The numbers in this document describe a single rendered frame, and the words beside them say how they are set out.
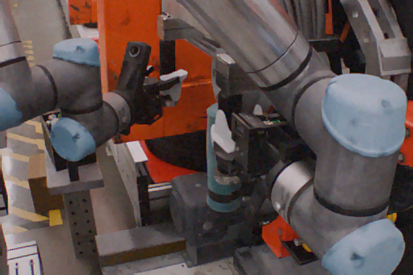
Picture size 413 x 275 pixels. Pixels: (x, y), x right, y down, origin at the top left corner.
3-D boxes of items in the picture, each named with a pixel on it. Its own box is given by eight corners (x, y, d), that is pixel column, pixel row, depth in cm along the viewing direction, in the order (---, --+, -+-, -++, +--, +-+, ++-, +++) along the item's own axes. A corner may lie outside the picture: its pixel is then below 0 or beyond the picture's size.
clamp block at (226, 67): (283, 89, 66) (285, 55, 64) (227, 96, 63) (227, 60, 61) (267, 78, 71) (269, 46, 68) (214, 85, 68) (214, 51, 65)
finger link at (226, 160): (232, 135, 65) (268, 160, 58) (232, 145, 66) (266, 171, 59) (204, 141, 63) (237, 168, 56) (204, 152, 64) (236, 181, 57)
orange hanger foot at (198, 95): (310, 114, 153) (316, 17, 139) (163, 138, 136) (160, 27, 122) (286, 97, 167) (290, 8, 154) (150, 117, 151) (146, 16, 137)
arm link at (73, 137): (78, 122, 66) (85, 170, 69) (118, 97, 75) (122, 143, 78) (42, 114, 69) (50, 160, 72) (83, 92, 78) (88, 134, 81)
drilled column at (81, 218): (101, 254, 161) (85, 159, 144) (75, 258, 158) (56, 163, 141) (97, 238, 169) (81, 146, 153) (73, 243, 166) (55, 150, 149)
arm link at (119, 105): (85, 96, 78) (120, 102, 75) (99, 88, 82) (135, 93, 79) (89, 134, 81) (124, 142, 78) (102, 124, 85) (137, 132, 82)
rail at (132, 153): (162, 211, 159) (159, 159, 151) (138, 216, 156) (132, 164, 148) (87, 48, 371) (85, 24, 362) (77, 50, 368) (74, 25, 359)
